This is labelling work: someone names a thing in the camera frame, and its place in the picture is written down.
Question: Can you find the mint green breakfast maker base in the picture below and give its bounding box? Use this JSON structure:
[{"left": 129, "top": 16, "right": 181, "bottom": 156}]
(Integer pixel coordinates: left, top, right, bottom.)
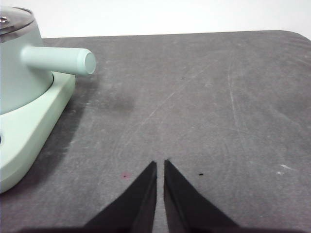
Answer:
[{"left": 0, "top": 72, "right": 76, "bottom": 194}]

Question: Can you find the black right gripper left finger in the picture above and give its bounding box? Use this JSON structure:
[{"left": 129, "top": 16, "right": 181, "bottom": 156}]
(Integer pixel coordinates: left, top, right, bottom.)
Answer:
[{"left": 80, "top": 160, "right": 158, "bottom": 233}]

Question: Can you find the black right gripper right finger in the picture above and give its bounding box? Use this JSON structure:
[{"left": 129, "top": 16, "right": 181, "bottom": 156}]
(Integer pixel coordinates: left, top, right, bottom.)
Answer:
[{"left": 163, "top": 159, "right": 244, "bottom": 233}]

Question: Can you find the mint green pot with handle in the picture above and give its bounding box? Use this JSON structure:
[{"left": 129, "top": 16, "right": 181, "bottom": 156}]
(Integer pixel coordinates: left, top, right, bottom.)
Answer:
[{"left": 0, "top": 14, "right": 97, "bottom": 115}]

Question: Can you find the glass lid with green knob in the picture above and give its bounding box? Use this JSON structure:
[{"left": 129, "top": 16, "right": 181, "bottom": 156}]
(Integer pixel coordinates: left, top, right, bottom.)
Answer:
[{"left": 0, "top": 6, "right": 35, "bottom": 37}]

